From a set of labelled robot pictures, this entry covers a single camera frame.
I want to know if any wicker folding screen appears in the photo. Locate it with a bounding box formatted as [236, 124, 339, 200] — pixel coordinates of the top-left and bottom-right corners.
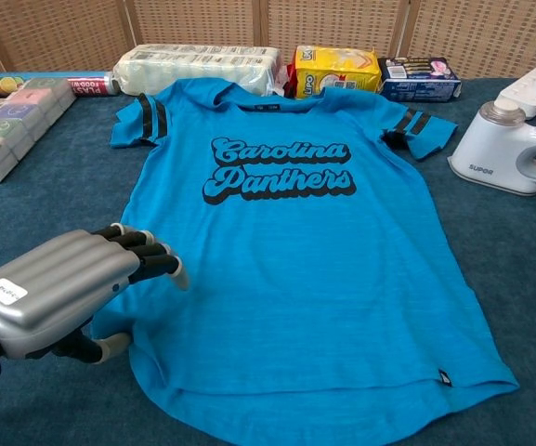
[0, 0, 536, 80]

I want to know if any yellow Lipo biscuit pack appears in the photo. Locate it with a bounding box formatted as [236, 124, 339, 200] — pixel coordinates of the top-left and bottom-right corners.
[294, 45, 384, 100]

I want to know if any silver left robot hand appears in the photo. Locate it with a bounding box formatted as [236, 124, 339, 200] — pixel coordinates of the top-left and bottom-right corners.
[0, 222, 190, 366]

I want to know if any red snack wrapper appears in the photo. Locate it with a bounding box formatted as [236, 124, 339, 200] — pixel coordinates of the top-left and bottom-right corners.
[279, 64, 301, 98]

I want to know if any dark teal table cover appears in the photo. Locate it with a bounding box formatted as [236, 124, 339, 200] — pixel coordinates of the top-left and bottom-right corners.
[0, 76, 536, 446]

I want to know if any dark blue sanitary pad pack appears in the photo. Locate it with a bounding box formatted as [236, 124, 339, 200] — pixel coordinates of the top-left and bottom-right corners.
[377, 56, 463, 103]

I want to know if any white toilet paper pack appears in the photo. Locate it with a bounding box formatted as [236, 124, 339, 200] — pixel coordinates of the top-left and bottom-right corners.
[111, 44, 283, 98]

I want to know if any blue plastic food wrap box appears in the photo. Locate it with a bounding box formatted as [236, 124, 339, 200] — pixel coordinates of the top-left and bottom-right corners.
[0, 71, 120, 98]

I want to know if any blue Carolina Panthers t-shirt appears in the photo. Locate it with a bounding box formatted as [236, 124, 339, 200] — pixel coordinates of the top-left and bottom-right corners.
[89, 77, 520, 446]

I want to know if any pastel pocket tissue pack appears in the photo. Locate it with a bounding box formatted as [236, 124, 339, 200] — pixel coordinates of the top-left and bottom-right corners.
[0, 77, 77, 184]

